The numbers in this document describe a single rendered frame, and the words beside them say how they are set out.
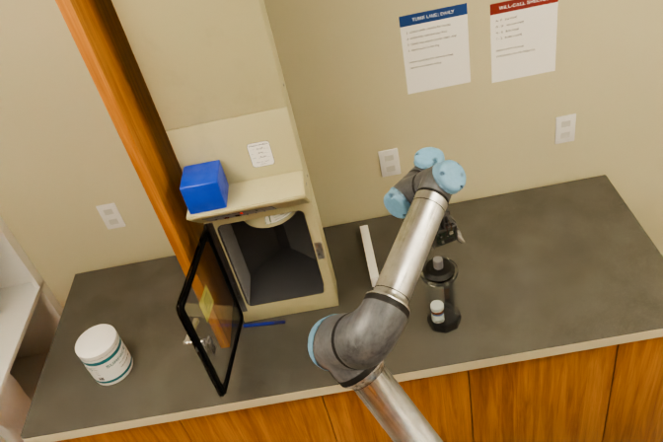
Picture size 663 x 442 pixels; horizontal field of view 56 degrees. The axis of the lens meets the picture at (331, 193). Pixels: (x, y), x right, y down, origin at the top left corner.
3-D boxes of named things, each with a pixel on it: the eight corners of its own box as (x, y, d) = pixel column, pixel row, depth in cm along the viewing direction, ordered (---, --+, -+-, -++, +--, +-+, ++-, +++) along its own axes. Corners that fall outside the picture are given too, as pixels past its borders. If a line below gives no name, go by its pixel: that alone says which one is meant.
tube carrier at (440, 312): (451, 299, 200) (446, 252, 186) (468, 323, 191) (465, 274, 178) (420, 312, 198) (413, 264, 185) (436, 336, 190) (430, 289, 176)
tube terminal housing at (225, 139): (246, 269, 229) (176, 84, 182) (333, 253, 227) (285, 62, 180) (244, 323, 209) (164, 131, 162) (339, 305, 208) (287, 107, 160)
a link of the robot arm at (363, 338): (352, 350, 114) (441, 145, 136) (325, 352, 124) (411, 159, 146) (401, 381, 118) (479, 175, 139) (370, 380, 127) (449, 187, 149)
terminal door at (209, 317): (244, 316, 205) (206, 226, 180) (223, 400, 182) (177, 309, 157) (241, 316, 205) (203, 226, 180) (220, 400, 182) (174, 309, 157)
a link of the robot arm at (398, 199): (401, 186, 142) (428, 161, 148) (375, 198, 152) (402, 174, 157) (421, 214, 143) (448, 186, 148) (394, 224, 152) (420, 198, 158)
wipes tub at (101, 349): (99, 355, 210) (80, 327, 201) (136, 348, 209) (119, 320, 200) (90, 389, 200) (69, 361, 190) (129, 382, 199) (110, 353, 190)
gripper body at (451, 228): (433, 252, 166) (429, 217, 158) (418, 232, 172) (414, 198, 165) (459, 241, 167) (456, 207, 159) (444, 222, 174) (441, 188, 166)
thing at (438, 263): (446, 259, 187) (444, 243, 183) (461, 279, 180) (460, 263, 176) (417, 270, 186) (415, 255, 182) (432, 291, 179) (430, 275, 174)
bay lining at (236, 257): (250, 254, 224) (221, 176, 202) (321, 240, 222) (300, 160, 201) (247, 306, 205) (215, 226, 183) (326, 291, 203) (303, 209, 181)
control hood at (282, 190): (200, 217, 180) (188, 190, 174) (311, 196, 179) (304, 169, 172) (196, 245, 171) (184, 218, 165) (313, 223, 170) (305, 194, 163)
